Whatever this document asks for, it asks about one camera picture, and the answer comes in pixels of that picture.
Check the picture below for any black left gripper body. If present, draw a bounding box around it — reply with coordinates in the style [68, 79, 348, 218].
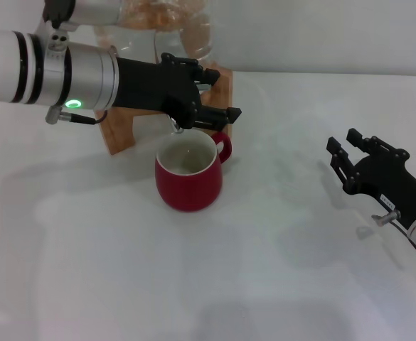
[114, 53, 204, 130]

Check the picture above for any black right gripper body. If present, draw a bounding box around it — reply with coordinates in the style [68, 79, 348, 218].
[342, 152, 416, 228]

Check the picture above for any chrome faucet with lever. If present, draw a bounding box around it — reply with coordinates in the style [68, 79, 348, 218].
[168, 80, 212, 135]

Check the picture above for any red ceramic cup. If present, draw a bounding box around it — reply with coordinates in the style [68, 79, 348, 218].
[154, 129, 233, 213]

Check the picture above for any metal pin on right gripper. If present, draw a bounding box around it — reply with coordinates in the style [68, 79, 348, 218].
[370, 210, 401, 225]

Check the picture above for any glass water dispenser jar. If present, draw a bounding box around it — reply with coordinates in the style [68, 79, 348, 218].
[93, 0, 215, 68]

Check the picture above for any wooden dispenser stand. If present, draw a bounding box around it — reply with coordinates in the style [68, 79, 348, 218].
[99, 65, 234, 156]

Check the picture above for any thin right wrist cable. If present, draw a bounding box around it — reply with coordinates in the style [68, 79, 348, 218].
[392, 222, 416, 255]

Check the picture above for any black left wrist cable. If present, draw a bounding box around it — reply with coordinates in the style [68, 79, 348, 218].
[45, 104, 109, 126]

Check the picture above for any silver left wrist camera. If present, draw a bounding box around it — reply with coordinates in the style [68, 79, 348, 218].
[42, 0, 123, 30]

